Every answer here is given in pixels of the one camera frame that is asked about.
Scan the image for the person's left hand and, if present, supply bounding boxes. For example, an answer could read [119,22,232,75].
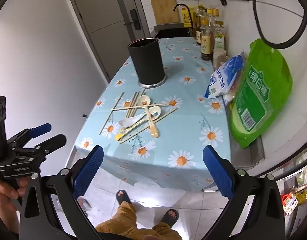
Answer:
[0,177,29,213]

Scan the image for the red printed box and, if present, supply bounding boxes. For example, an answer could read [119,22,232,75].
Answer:
[281,192,299,215]

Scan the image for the pile of chopsticks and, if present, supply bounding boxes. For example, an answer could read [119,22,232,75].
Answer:
[99,92,179,144]

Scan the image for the person's foot black slipper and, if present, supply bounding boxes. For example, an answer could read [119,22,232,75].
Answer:
[116,189,132,205]
[160,209,179,228]

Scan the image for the person's brown fleece pants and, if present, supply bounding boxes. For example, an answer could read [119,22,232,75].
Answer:
[95,201,182,240]

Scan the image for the blue and white salt bag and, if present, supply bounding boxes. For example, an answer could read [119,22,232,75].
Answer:
[205,51,246,99]

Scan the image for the row of condiment bottles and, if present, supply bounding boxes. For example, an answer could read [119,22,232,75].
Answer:
[193,4,227,61]

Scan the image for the black door lock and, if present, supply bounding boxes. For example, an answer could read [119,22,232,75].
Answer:
[124,9,141,30]

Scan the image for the plain white ceramic spoon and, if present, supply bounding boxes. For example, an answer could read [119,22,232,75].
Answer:
[118,111,148,128]

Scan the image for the white plastic packet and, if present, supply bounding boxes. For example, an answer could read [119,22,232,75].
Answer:
[223,90,241,107]

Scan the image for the green sugar bag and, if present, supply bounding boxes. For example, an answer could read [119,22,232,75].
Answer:
[230,39,293,149]

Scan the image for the grey door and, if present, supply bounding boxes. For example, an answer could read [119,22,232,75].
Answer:
[64,0,149,80]

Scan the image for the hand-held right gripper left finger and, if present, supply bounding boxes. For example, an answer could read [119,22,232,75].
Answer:
[19,145,105,240]

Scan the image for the black hose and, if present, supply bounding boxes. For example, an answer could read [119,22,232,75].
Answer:
[252,0,307,49]

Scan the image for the wooden cutting board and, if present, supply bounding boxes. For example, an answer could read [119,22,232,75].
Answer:
[150,0,179,25]

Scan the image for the black curved faucet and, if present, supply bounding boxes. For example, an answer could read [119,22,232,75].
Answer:
[172,3,195,37]

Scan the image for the person's right foot black slipper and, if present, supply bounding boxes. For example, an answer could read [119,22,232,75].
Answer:
[160,209,179,228]

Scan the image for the white lidded jar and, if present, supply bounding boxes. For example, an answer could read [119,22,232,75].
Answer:
[213,49,227,65]

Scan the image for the beige patterned spoon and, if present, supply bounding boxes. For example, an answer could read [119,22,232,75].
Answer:
[145,106,159,138]

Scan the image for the blue daisy print tablecloth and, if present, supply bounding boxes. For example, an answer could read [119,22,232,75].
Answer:
[75,37,231,193]

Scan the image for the yellow oil jug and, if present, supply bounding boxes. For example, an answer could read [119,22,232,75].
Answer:
[182,6,196,28]

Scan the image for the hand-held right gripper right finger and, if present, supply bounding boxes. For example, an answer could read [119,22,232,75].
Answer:
[202,145,286,240]

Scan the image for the black cylindrical utensil holder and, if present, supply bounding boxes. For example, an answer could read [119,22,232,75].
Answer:
[127,37,167,89]

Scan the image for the clear plastic jar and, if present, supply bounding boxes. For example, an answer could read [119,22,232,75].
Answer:
[216,55,230,69]

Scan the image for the person's left foot black slipper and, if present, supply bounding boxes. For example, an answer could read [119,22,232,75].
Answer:
[116,189,132,205]

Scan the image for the white spoon blue print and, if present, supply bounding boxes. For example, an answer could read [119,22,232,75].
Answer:
[144,106,162,124]

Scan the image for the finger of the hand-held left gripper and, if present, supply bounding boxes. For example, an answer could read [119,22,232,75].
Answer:
[7,123,52,148]
[14,134,66,157]

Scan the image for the kitchen sink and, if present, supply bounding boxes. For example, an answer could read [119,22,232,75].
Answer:
[153,23,194,38]

